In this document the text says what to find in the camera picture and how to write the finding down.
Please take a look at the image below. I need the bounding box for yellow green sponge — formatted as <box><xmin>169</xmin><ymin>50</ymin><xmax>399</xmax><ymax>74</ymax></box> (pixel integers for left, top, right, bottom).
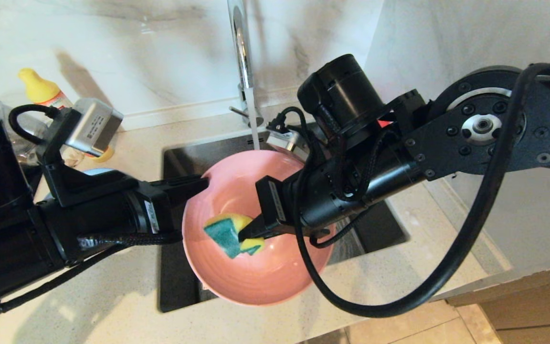
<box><xmin>203</xmin><ymin>213</ymin><xmax>266</xmax><ymax>259</ymax></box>

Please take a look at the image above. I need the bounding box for pink plate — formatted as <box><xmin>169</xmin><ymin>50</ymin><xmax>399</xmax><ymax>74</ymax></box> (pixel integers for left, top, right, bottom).
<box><xmin>181</xmin><ymin>149</ymin><xmax>337</xmax><ymax>307</ymax></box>

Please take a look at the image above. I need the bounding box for orange dish soap bottle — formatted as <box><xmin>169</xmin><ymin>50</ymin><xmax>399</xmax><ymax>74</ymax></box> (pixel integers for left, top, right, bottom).
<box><xmin>18</xmin><ymin>67</ymin><xmax>115</xmax><ymax>163</ymax></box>

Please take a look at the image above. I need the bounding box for stainless steel sink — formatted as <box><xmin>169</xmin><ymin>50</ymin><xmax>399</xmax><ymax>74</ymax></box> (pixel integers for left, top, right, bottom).
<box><xmin>159</xmin><ymin>129</ymin><xmax>409</xmax><ymax>313</ymax></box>

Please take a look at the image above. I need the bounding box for clear glass jug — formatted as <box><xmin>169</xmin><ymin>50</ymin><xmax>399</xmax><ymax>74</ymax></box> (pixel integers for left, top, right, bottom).
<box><xmin>0</xmin><ymin>95</ymin><xmax>85</xmax><ymax>167</ymax></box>

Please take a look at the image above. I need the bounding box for chrome faucet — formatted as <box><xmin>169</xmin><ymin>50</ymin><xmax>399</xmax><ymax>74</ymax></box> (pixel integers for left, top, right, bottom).
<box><xmin>227</xmin><ymin>0</ymin><xmax>264</xmax><ymax>129</ymax></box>

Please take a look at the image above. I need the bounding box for wooden cabinet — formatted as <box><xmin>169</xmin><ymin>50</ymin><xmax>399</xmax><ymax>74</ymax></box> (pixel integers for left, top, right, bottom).
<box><xmin>447</xmin><ymin>260</ymin><xmax>550</xmax><ymax>344</ymax></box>

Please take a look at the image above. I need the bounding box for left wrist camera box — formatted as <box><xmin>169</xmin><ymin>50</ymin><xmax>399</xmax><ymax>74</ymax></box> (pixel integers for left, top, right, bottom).
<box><xmin>66</xmin><ymin>97</ymin><xmax>124</xmax><ymax>158</ymax></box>

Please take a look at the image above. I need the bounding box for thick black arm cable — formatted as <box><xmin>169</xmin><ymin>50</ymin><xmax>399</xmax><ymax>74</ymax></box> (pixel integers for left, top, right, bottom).
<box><xmin>269</xmin><ymin>63</ymin><xmax>550</xmax><ymax>319</ymax></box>
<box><xmin>8</xmin><ymin>104</ymin><xmax>62</xmax><ymax>145</ymax></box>

